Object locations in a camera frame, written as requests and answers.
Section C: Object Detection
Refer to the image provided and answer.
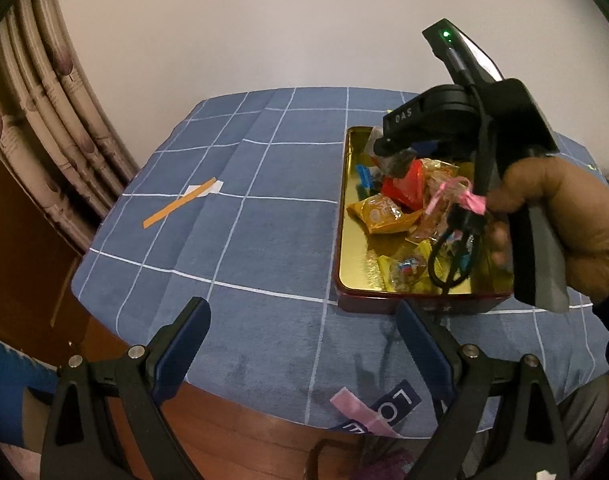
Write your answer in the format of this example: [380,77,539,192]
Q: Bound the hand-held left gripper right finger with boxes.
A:
[395,299,571,480]

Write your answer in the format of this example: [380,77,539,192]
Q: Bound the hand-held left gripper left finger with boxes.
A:
[38,296,212,480]

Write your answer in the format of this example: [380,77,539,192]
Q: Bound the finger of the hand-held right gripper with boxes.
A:
[373,132,438,161]

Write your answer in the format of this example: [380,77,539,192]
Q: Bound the brown cube snack packet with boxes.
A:
[379,147,418,181]

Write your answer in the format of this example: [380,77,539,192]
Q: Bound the dark candy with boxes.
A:
[355,165,385,193]

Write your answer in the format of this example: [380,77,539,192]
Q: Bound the red snack packet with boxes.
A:
[382,162,425,211]

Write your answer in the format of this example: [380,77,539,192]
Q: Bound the large twisted dough snack packet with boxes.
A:
[417,157,473,211]

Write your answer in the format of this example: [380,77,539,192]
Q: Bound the small twisted dough snack packet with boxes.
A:
[405,205,455,243]

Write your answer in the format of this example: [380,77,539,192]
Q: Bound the gold tin tray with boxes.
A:
[329,126,515,315]

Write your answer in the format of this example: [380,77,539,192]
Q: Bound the person's right hand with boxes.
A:
[486,155,609,307]

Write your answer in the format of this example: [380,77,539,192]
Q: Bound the orange yellow snack packet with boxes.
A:
[347,194,423,236]

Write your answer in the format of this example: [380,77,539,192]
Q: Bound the blue checked tablecloth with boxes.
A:
[70,86,609,441]

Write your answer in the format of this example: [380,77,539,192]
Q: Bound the orange tape strip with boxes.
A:
[143,177,218,230]

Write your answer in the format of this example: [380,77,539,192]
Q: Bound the white tape piece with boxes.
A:
[187,180,222,200]

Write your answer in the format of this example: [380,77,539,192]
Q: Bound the person's grey trouser leg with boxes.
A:
[555,370,609,480]

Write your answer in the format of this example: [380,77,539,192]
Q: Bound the brown wooden cabinet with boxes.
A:
[0,145,115,376]

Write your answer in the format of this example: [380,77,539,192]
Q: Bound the blue fabric bag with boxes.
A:
[0,332,60,441]

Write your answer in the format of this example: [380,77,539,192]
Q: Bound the beige patterned curtain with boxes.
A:
[0,0,140,256]

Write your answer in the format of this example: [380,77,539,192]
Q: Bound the black cable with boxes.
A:
[427,47,490,295]

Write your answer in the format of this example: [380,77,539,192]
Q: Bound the pink cable tie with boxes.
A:
[425,177,488,216]

